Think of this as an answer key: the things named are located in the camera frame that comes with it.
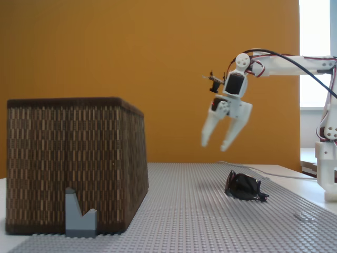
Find brown woven basket bin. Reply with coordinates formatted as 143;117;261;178
5;96;150;236

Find black sunglasses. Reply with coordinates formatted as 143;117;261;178
224;169;270;203

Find grey studded baseplate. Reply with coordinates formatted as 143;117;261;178
9;162;337;253

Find large orange partition panel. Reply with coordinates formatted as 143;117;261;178
0;0;301;180

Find clear flat brick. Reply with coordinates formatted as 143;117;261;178
293;211;313;222

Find small black gripper camera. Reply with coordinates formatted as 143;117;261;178
202;69;227;94

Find red white black servo cable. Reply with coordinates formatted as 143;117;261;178
228;51;267;79

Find black camera cable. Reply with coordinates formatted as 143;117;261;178
241;49;337;100

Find grey brick bracket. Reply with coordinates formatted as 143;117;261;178
64;187;97;239

